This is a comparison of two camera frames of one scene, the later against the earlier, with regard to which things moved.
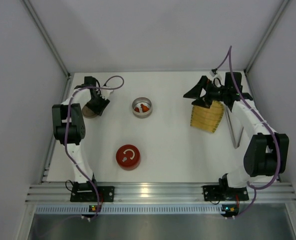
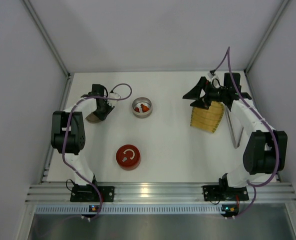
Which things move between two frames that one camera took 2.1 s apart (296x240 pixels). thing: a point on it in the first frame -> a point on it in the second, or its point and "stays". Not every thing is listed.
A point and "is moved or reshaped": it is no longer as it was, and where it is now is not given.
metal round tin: (137, 103) stays
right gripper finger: (202, 102) stays
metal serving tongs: (232, 131) stays
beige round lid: (87, 113) is moved or reshaped
